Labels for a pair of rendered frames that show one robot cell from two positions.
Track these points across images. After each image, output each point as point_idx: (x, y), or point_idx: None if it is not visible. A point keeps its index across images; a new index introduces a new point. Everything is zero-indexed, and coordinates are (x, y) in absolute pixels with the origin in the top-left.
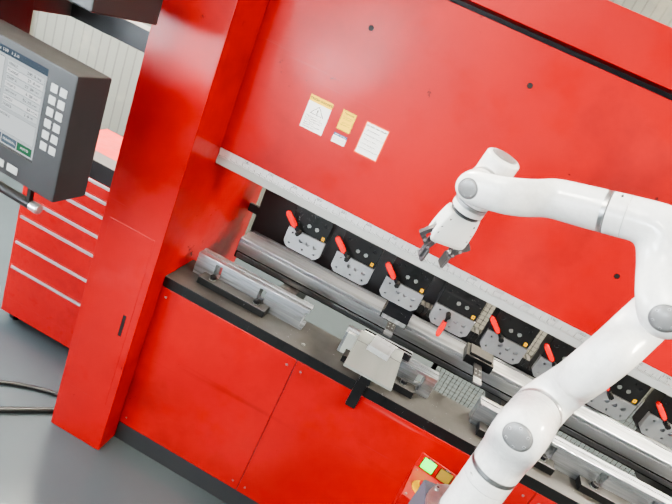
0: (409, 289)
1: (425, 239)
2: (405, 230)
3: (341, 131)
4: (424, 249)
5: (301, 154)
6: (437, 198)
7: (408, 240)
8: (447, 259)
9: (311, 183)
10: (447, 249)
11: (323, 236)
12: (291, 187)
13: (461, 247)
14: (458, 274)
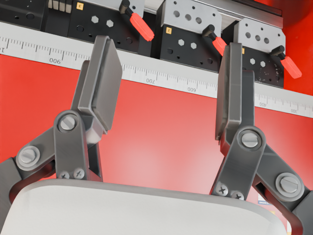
0: (100, 3)
1: (291, 192)
2: (139, 98)
3: (267, 209)
4: (249, 117)
5: (300, 157)
6: (108, 167)
7: (129, 84)
8: (90, 93)
9: (278, 123)
10: (61, 87)
11: (242, 55)
12: (297, 109)
13: (30, 212)
14: (26, 49)
